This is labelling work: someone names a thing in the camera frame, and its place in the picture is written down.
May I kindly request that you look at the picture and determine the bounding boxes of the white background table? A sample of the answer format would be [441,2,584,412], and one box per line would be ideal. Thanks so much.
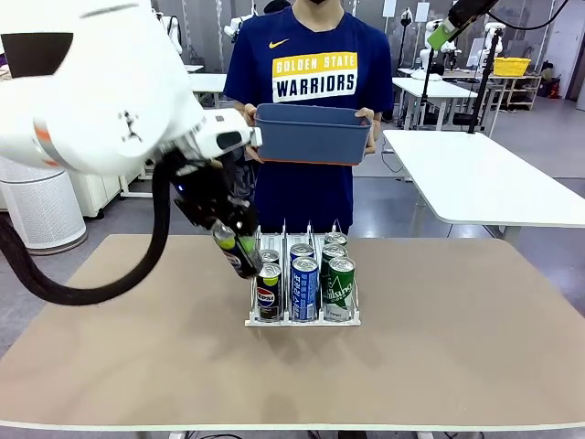
[392,75,479,132]

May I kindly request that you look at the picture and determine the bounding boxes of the white air purifier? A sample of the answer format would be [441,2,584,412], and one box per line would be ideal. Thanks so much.
[0,155,88,256]

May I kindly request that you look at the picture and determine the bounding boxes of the thin black stand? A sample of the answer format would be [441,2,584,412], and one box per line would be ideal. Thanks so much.
[418,45,442,129]

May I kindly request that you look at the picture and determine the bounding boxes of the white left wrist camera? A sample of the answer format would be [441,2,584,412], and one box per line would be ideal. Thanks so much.
[200,109,264,159]

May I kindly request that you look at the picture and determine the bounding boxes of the blue plastic bin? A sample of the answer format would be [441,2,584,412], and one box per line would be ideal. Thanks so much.
[254,102,374,166]

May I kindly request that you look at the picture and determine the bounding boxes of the large white table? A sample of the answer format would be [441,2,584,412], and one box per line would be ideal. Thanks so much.
[382,129,585,243]

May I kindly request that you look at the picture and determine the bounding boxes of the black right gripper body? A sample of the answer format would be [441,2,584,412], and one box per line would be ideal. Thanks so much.
[446,0,498,31]

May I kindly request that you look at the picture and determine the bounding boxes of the light wooden shelf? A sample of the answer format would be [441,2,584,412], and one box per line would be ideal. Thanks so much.
[486,72,544,112]

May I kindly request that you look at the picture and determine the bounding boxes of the person's left hand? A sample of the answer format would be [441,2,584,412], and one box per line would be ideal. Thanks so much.
[356,108,381,156]

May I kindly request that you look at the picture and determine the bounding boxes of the white clear can dispenser rack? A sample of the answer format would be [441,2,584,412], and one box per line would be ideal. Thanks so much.
[244,218,363,329]

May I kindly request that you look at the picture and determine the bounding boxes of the person's right hand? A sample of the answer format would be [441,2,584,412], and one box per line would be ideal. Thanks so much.
[243,103,265,165]

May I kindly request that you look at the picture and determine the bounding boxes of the white background desk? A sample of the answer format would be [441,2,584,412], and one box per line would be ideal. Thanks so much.
[185,72,229,111]

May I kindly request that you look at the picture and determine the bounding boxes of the person in blue shirt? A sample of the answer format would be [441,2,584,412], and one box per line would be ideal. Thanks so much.
[223,0,395,237]

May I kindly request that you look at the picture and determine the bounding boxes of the black left arm cable sleeve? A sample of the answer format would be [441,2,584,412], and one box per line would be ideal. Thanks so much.
[0,153,177,306]

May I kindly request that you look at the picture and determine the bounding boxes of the yellow plastic basket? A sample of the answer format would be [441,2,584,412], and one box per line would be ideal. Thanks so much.
[493,57,532,78]

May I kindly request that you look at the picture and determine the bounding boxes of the black tripod stand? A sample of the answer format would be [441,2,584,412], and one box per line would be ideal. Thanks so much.
[454,27,504,134]

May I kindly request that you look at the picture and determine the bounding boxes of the white cabinet desk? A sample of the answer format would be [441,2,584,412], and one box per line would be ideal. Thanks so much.
[68,159,154,219]

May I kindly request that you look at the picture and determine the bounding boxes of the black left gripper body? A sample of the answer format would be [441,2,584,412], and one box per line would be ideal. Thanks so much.
[173,157,260,234]

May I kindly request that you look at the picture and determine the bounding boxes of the small white side table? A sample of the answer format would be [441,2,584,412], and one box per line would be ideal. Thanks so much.
[119,173,154,200]

